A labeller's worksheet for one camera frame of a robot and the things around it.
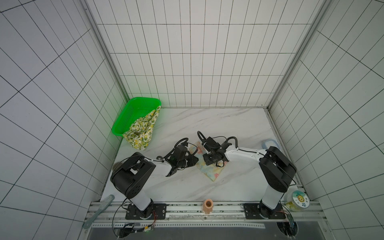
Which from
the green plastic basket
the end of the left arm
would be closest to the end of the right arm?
the end of the left arm

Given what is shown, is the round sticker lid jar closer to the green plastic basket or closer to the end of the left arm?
the end of the left arm

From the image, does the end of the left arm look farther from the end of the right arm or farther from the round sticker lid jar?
the round sticker lid jar

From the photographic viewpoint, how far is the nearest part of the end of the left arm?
70 cm

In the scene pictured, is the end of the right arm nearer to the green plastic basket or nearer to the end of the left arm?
the end of the left arm
